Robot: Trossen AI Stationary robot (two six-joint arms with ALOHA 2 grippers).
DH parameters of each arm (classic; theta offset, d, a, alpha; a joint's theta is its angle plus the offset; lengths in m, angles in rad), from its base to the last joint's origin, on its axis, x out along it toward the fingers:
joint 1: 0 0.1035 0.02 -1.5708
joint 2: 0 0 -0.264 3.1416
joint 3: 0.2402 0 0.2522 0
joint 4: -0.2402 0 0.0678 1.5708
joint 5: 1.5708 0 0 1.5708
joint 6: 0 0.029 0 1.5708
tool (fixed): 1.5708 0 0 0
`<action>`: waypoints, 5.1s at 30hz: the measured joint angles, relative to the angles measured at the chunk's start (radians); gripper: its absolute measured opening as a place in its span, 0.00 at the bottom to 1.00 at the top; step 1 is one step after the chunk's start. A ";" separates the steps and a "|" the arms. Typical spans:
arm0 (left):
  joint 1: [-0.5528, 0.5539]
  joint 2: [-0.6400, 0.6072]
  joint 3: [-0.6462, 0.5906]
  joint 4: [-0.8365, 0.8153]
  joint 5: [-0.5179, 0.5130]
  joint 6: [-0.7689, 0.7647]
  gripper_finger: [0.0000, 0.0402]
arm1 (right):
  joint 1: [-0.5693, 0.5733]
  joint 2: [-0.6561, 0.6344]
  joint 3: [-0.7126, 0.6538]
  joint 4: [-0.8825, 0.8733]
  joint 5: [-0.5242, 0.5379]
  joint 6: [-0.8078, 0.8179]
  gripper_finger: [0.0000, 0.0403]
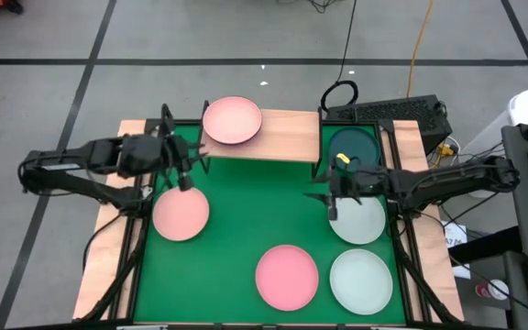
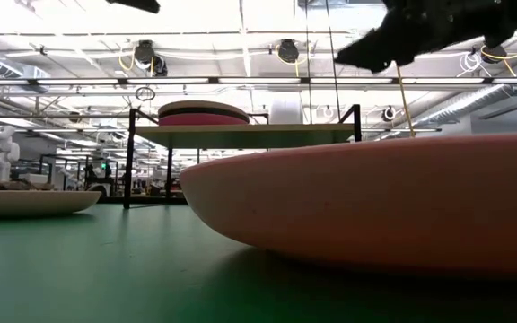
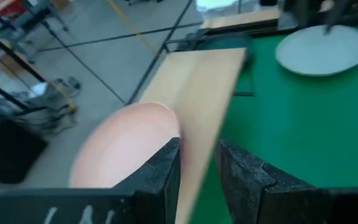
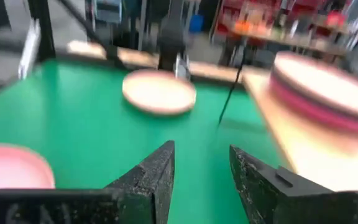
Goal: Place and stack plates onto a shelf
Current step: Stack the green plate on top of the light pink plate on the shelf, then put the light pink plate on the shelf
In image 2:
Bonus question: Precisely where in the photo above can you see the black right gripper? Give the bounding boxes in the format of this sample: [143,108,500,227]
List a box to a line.
[333,0,517,74]

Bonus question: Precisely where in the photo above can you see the light pink plate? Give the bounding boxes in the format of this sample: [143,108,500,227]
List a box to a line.
[179,132,517,277]

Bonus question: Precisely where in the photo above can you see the hot pink plate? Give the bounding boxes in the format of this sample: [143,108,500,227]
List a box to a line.
[158,112,239,127]

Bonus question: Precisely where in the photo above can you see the wooden shelf board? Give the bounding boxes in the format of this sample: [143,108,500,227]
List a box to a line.
[135,123,363,151]

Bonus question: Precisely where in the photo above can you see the white cylinder roll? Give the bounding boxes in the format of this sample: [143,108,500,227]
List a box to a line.
[268,95,305,126]

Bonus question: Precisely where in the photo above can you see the cream plate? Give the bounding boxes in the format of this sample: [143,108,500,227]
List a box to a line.
[0,189,102,220]

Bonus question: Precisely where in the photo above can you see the yellow hanging rope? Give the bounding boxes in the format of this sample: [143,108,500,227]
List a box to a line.
[394,61,417,138]

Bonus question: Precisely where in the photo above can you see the hanging metal ring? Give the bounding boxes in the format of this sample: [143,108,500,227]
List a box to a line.
[134,85,157,102]

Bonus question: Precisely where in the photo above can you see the black metal shelf frame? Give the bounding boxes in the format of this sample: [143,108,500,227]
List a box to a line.
[122,103,363,210]

